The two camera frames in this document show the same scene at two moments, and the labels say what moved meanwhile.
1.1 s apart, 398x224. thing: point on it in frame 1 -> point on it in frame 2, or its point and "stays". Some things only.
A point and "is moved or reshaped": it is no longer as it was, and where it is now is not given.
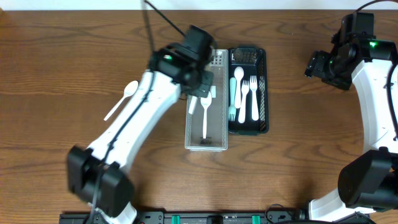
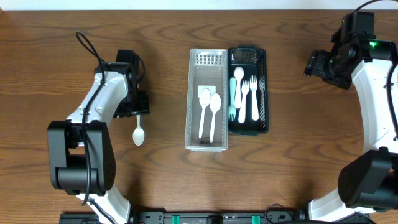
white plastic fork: x=245 y=89 stays
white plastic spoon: x=206 y=102 is moved or reshaped
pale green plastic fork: x=232 y=109 stays
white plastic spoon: x=193 y=104 -> x=214 y=103
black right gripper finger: x=309 y=71 stays
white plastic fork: x=254 y=85 stays
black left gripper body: x=203 y=86 -> x=138 y=106
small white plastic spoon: x=239 y=73 stays
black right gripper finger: x=321 y=64 stays
